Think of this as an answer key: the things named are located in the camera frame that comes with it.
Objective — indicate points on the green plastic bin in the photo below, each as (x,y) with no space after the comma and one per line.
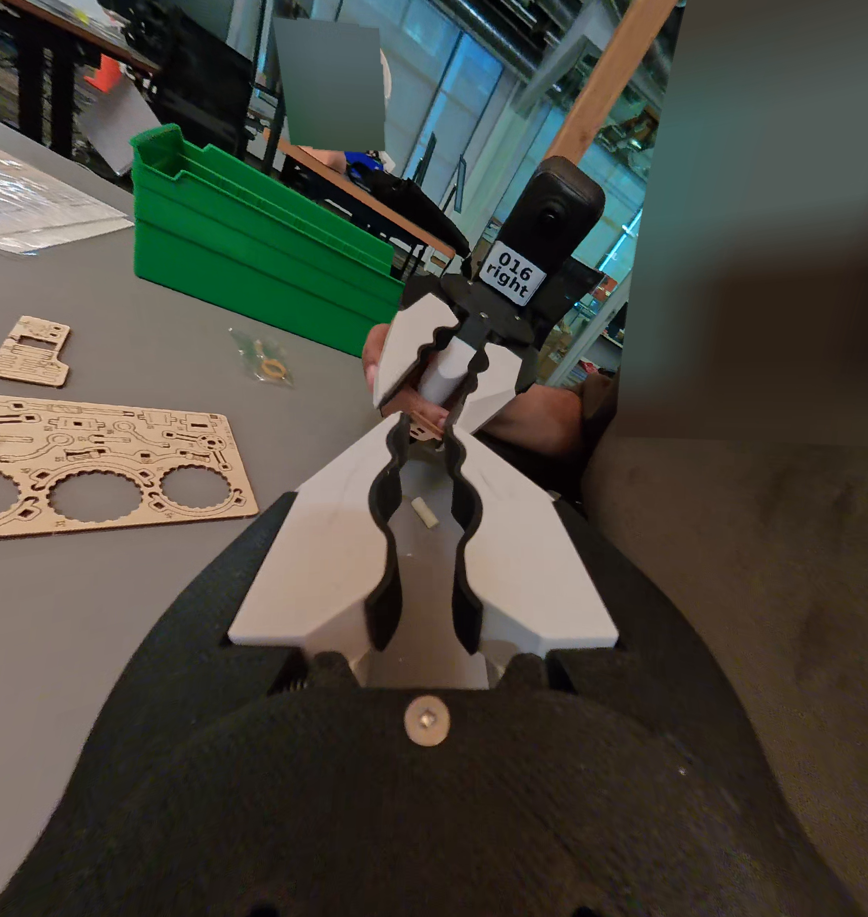
(262,279)

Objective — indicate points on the person's right forearm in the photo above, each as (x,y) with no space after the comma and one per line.
(541,423)

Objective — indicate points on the black frame workbench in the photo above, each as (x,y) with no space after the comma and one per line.
(31,86)

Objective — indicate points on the small clear plastic bag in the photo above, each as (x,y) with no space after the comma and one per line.
(251,351)

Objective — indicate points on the wooden beam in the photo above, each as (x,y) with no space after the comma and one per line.
(606,79)

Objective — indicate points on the instruction sheet in plastic sleeve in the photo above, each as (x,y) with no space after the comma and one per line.
(33,200)

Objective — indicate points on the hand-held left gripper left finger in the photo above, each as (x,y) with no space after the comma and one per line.
(312,573)

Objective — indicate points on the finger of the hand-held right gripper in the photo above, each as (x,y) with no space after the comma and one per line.
(412,344)
(495,387)

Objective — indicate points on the small wooden puzzle piece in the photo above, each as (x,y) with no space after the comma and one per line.
(420,423)

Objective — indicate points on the small wooden puzzle sheet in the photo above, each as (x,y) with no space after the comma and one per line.
(40,365)

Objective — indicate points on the person's olive shirt torso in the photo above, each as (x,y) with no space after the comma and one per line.
(763,573)

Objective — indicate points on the person's right hand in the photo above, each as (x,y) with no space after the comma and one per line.
(373,358)

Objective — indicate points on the large wooden puzzle sheet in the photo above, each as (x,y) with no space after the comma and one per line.
(40,430)

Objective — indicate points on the small cream peg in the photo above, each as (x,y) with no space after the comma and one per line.
(425,512)

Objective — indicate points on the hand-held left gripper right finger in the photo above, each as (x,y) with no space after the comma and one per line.
(541,573)

